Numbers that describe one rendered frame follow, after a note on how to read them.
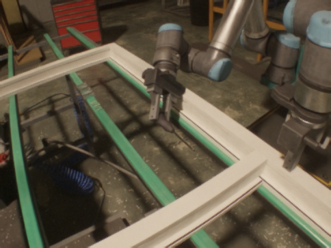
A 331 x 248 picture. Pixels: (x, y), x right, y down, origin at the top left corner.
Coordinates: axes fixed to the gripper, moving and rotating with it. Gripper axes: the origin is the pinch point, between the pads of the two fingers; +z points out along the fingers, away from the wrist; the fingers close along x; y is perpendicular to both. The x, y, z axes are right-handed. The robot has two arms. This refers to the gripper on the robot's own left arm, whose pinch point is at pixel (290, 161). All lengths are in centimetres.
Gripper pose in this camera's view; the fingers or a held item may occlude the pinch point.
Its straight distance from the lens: 60.7
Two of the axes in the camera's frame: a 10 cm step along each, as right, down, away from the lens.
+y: 5.4, 5.0, -6.7
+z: 0.6, 7.8, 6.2
